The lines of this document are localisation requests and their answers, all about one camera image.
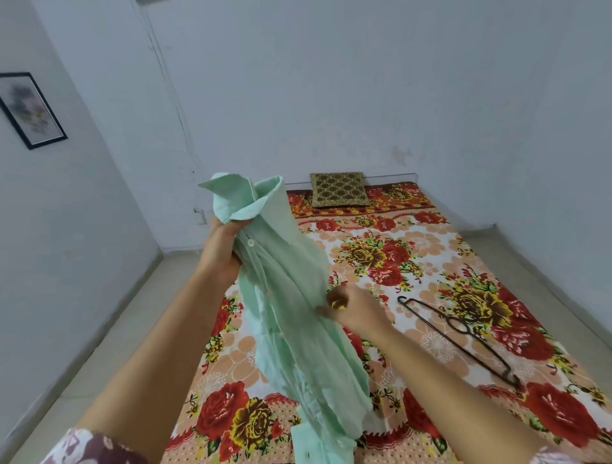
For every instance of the person's right hand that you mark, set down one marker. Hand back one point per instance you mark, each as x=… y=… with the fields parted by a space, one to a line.
x=358 y=310

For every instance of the person's left hand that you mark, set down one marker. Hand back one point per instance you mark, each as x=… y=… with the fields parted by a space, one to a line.
x=220 y=253

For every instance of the mint green shirt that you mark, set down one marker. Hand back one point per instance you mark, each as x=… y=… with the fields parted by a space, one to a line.
x=296 y=306

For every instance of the person's left forearm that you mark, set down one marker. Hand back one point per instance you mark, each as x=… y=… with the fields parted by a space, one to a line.
x=162 y=363

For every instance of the person's right forearm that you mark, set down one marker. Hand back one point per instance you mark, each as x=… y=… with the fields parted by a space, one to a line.
x=444 y=397

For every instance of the floral bedsheet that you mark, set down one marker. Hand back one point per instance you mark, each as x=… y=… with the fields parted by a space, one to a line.
x=430 y=267

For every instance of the olive gold patterned cushion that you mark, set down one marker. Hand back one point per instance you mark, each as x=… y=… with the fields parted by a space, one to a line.
x=339 y=190

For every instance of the black framed picture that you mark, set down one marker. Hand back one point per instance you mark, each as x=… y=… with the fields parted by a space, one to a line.
x=31 y=110

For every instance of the white wall socket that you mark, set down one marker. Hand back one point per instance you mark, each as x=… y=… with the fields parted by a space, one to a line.
x=200 y=216

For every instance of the white bed frame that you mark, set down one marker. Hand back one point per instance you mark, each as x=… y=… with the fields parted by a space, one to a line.
x=392 y=178

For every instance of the white wall box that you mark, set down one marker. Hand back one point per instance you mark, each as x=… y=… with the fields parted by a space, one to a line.
x=146 y=2

